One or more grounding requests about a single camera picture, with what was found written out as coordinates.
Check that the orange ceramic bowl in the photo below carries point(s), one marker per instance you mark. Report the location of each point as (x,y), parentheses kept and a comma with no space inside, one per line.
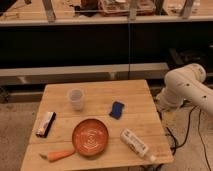
(90,137)

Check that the black and silver packet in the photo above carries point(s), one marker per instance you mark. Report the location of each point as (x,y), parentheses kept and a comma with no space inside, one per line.
(45,124)

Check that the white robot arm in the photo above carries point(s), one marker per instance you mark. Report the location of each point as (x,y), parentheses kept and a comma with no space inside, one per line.
(186,83)

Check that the wooden table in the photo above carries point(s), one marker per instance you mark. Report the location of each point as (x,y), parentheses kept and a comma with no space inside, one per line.
(139,115)

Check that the red tray on shelf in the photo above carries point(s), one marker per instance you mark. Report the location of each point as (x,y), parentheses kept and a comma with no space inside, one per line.
(122,7)

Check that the clear plastic cup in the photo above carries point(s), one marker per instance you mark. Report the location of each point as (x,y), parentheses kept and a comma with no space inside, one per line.
(76,98)

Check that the blue sponge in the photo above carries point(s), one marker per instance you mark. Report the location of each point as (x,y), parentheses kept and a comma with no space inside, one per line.
(116,111)

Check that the orange carrot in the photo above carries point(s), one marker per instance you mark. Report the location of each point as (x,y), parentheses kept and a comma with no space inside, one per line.
(54,156)

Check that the white plastic bottle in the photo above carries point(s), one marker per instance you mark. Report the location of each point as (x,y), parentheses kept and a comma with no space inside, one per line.
(137,145)

